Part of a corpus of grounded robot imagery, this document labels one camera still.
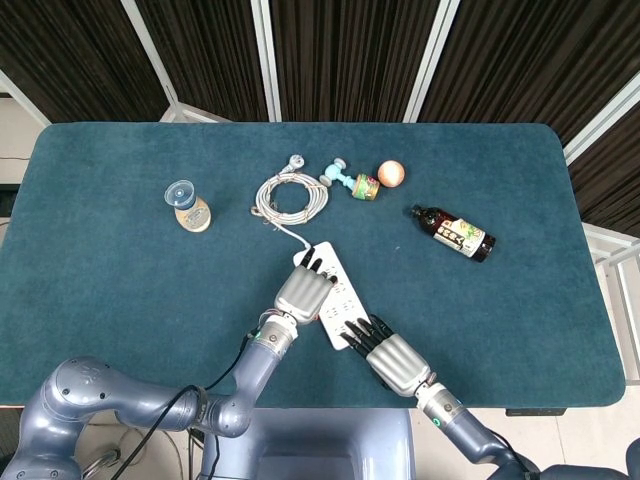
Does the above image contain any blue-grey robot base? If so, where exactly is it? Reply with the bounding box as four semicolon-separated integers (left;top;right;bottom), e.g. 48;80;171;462
199;407;416;480

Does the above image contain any black box under table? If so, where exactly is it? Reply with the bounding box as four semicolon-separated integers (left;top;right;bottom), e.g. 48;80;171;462
504;407;569;418

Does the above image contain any round pale onion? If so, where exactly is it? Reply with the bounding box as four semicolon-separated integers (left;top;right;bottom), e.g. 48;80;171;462
377;159;407;189

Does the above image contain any white metal rack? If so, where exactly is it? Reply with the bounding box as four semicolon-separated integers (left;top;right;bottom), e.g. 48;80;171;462
582;222;640;386

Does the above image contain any white power strip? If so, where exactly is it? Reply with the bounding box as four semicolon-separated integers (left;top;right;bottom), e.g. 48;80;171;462
292;240;374;351

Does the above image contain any small green printed can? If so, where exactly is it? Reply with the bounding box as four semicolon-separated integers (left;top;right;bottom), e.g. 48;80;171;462
349;173;381;202

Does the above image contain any dark brown sauce bottle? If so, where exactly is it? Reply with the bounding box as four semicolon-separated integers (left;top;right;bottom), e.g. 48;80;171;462
410;203;497;265

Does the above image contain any beige sauce bottle clear cap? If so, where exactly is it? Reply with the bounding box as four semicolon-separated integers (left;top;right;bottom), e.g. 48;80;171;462
164;179;214;234

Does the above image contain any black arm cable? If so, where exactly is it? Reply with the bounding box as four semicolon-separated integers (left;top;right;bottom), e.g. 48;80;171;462
74;329;251;480

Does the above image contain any light blue toy dumbbell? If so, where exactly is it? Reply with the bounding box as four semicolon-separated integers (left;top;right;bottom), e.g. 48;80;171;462
319;158;357;190

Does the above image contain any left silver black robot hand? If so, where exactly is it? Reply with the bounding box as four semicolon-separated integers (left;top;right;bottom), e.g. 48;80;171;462
273;247;341;327

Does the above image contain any teal fabric table mat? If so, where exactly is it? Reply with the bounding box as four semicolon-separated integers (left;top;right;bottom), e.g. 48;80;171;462
0;122;626;409

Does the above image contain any white partition post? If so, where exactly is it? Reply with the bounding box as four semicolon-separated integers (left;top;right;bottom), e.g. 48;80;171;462
0;69;51;126
249;0;282;123
562;69;640;166
119;0;234;124
402;0;461;124

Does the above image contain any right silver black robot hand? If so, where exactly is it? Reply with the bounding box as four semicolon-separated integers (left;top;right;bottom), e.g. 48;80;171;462
341;314;434;399

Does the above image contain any grey coiled power cable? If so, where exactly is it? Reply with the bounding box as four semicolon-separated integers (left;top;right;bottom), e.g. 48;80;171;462
248;154;331;251

